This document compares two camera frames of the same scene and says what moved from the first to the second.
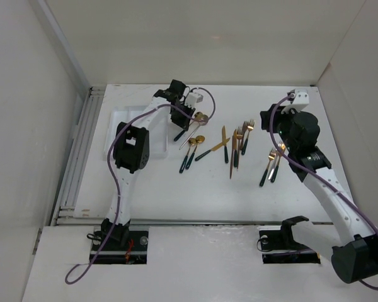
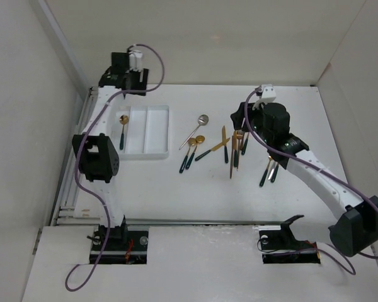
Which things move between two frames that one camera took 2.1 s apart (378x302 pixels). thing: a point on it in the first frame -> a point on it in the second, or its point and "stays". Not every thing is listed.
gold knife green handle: [213, 149] stays
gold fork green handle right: [271, 156] stays
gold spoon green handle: [197, 116] -> [123, 119]
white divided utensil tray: [156, 124] stays
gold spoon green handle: [198, 139] stays
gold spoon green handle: [191, 141] stays
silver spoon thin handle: [200, 124] stays
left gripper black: [183, 123] -> [141, 77]
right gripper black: [266, 118] -> [237, 117]
